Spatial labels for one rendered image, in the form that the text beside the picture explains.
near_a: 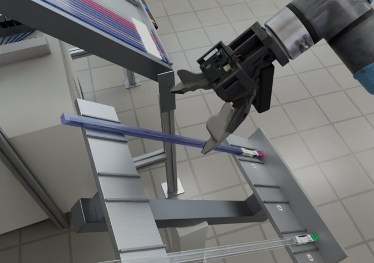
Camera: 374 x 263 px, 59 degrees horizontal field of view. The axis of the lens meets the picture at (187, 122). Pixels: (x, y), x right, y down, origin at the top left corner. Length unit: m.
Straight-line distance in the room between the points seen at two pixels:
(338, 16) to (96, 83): 1.69
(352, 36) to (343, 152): 1.37
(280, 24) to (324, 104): 1.53
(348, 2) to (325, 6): 0.03
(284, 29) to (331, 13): 0.07
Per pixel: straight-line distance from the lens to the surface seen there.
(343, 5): 0.54
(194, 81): 0.61
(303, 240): 0.73
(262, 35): 0.52
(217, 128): 0.54
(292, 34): 0.53
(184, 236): 0.66
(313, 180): 1.72
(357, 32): 0.54
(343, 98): 2.11
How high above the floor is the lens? 1.42
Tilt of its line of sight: 52 degrees down
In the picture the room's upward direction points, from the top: straight up
